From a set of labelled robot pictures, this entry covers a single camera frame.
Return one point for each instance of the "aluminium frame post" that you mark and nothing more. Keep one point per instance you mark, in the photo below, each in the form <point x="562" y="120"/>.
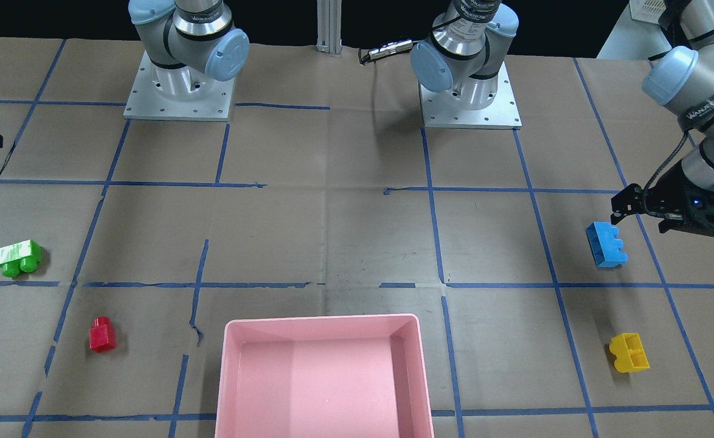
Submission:
<point x="328" y="39"/>

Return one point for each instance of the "blue toy block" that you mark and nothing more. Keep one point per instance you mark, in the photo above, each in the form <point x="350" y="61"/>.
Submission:
<point x="606" y="247"/>

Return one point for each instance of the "red toy block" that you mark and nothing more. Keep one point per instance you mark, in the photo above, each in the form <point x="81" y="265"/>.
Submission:
<point x="102" y="335"/>

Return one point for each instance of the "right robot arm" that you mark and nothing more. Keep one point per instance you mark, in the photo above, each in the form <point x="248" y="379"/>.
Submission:
<point x="193" y="53"/>

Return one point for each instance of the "pink plastic box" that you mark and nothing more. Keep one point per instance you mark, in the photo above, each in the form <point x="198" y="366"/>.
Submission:
<point x="326" y="376"/>

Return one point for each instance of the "yellow toy block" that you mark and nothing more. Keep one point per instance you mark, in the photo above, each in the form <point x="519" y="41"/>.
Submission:
<point x="629" y="352"/>

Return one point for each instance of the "silver cable connector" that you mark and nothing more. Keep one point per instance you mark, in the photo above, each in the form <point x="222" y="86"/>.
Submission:
<point x="388" y="49"/>

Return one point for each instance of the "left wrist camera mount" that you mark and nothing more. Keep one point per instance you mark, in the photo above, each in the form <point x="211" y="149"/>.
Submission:
<point x="688" y="208"/>

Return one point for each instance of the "green toy block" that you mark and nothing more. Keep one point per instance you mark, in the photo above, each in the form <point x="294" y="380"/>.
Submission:
<point x="21" y="257"/>

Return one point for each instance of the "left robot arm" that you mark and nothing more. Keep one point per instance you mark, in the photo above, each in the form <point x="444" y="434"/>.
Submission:
<point x="467" y="44"/>

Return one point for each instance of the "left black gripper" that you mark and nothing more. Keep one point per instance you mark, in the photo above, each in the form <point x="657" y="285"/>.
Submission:
<point x="667" y="196"/>

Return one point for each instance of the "white plastic basket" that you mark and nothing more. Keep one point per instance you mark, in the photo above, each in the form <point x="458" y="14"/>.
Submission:
<point x="657" y="12"/>

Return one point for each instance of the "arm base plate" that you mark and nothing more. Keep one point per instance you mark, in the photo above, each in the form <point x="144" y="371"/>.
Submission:
<point x="474" y="103"/>
<point x="182" y="94"/>

